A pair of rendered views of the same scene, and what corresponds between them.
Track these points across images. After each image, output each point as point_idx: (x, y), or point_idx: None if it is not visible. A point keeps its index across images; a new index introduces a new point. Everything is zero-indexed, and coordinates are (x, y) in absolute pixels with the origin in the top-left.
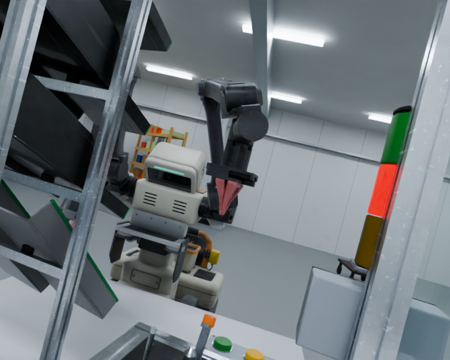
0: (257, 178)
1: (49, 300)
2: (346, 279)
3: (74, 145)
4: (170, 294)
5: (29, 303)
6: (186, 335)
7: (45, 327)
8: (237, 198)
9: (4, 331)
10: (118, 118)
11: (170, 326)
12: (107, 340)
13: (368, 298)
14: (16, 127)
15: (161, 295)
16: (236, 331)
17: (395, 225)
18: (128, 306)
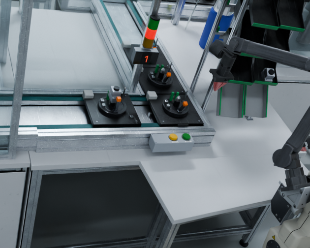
0: (213, 76)
1: (270, 158)
2: (151, 50)
3: None
4: (278, 235)
5: (268, 151)
6: (216, 176)
7: (246, 144)
8: (273, 153)
9: (248, 136)
10: (228, 42)
11: (227, 177)
12: (228, 152)
13: None
14: (224, 38)
15: (279, 230)
16: (205, 199)
17: None
18: (254, 178)
